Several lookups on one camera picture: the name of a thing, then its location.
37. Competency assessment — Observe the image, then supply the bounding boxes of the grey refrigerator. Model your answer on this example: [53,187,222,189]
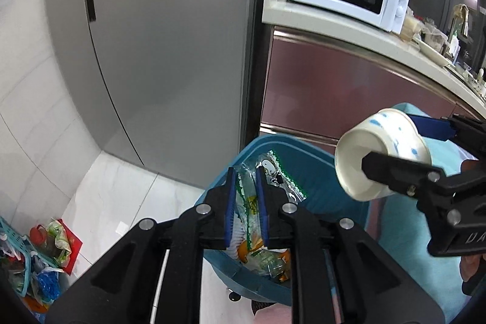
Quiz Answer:
[43,0,263,189]

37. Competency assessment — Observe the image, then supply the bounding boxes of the person's right hand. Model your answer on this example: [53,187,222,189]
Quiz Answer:
[459,255,486,296]

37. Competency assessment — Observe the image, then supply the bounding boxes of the blue trash bin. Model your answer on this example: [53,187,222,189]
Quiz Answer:
[194,134,371,308]

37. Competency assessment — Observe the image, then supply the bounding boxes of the plastic food container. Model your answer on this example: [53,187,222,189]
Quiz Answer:
[400,10,423,43]

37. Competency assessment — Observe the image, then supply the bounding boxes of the red-lidded jar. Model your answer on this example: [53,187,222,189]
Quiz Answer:
[30,226,49,253]

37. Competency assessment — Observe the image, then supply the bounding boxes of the metal kitchen faucet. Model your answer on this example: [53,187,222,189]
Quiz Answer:
[441,4,472,60]

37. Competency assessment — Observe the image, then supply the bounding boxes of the blue grey printed tablecloth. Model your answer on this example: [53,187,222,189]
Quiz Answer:
[369,102,486,324]

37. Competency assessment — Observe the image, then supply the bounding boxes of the kitchen counter with pink cabinets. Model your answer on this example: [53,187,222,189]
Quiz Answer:
[260,0,486,151]

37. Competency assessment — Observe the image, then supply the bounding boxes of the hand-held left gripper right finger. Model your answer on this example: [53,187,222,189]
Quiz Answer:
[255,166,446,324]

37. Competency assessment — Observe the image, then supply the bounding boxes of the blue plastic basket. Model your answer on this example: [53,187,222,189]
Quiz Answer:
[0,215,32,297]

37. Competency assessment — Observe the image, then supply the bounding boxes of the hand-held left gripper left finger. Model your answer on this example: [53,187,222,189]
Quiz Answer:
[46,166,238,324]

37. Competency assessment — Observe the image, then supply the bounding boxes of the green printed plastic wrapper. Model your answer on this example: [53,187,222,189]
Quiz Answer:
[239,246,292,281]

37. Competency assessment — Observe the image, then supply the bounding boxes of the blue plastic bag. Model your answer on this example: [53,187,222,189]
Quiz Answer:
[34,265,64,304]

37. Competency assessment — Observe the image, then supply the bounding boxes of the white blue-dotted paper cup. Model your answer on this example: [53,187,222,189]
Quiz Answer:
[334,108,432,202]

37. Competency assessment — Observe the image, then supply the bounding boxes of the clear green-edged plastic wrapper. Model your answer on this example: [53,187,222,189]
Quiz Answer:
[232,150,308,253]

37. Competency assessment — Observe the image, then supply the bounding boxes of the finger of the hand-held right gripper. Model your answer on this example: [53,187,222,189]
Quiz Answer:
[361,152,450,200]
[412,113,486,159]

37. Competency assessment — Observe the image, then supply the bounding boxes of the printed cardboard box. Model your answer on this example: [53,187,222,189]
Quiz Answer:
[22,294,51,314]

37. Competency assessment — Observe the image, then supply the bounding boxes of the red paper sheet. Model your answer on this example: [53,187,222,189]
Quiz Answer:
[57,219,84,275]

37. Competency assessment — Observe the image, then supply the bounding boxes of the clear green plastic bag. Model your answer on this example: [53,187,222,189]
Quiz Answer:
[46,219,73,264]

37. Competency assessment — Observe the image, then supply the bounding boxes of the white plate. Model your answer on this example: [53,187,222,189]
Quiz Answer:
[417,37,451,67]

